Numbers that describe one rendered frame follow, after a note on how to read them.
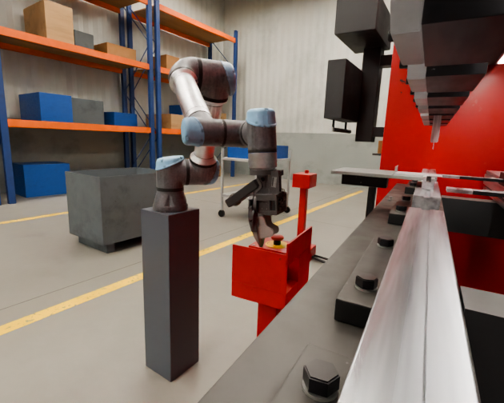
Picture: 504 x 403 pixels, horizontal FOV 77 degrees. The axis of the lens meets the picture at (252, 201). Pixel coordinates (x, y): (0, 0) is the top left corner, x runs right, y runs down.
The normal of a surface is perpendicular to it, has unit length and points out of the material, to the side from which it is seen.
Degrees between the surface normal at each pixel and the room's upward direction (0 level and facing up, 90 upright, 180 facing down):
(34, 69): 90
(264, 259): 90
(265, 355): 0
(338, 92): 90
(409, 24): 135
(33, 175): 90
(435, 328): 0
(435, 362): 0
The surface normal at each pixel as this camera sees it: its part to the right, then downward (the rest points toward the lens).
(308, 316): 0.04, -0.98
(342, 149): -0.57, 0.14
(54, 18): 0.81, 0.14
